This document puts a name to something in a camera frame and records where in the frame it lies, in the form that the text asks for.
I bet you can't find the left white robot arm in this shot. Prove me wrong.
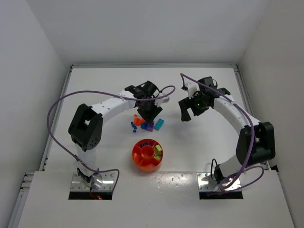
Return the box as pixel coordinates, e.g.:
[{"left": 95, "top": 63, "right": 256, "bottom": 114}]
[{"left": 68, "top": 81, "right": 170, "bottom": 183}]

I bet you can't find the teal 2x4 lego brick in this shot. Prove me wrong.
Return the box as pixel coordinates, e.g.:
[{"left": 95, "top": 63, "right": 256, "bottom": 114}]
[{"left": 153, "top": 118, "right": 164, "bottom": 131}]

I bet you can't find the orange round divided container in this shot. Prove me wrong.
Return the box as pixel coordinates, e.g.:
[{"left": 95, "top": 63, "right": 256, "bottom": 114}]
[{"left": 132, "top": 139, "right": 164, "bottom": 173}]

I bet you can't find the purple cable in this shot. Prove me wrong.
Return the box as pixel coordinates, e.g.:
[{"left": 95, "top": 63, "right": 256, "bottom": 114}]
[
  {"left": 46, "top": 85, "right": 176, "bottom": 190},
  {"left": 180, "top": 73, "right": 265, "bottom": 193}
]

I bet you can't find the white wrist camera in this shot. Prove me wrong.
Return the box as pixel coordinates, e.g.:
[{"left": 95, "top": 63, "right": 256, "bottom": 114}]
[
  {"left": 154, "top": 96, "right": 170, "bottom": 106},
  {"left": 185, "top": 82, "right": 198, "bottom": 99}
]

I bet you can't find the purple arch lego brick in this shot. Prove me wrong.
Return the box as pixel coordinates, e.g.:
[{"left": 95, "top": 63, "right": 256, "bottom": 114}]
[{"left": 146, "top": 122, "right": 154, "bottom": 132}]

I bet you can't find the yellow-green lego brick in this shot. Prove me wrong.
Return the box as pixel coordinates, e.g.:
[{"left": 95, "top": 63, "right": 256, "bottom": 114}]
[
  {"left": 154, "top": 144, "right": 162, "bottom": 154},
  {"left": 154, "top": 153, "right": 162, "bottom": 161}
]

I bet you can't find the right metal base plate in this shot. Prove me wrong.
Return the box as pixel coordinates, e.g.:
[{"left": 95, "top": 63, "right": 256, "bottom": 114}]
[{"left": 197, "top": 171, "right": 242, "bottom": 192}]

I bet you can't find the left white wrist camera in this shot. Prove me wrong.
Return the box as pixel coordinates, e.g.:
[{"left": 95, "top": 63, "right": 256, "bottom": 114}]
[{"left": 154, "top": 96, "right": 170, "bottom": 106}]

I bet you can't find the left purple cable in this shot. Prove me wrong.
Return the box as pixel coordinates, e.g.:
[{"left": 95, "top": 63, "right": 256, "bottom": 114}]
[{"left": 46, "top": 85, "right": 176, "bottom": 190}]

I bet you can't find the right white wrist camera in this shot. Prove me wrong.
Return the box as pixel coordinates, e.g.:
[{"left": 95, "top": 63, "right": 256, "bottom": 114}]
[{"left": 185, "top": 82, "right": 198, "bottom": 99}]

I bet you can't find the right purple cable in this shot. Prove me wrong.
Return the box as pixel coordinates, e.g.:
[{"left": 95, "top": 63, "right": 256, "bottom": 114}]
[{"left": 180, "top": 73, "right": 265, "bottom": 193}]

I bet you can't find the purple rounded lego brick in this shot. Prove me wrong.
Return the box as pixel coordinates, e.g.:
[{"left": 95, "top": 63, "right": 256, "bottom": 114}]
[{"left": 140, "top": 142, "right": 153, "bottom": 148}]

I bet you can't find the blue rounded lego brick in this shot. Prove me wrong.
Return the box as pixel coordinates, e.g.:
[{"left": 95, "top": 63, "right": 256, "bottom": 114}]
[{"left": 141, "top": 122, "right": 149, "bottom": 130}]

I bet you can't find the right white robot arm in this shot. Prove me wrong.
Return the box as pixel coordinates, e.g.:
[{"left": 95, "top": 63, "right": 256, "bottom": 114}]
[{"left": 179, "top": 76, "right": 276, "bottom": 185}]

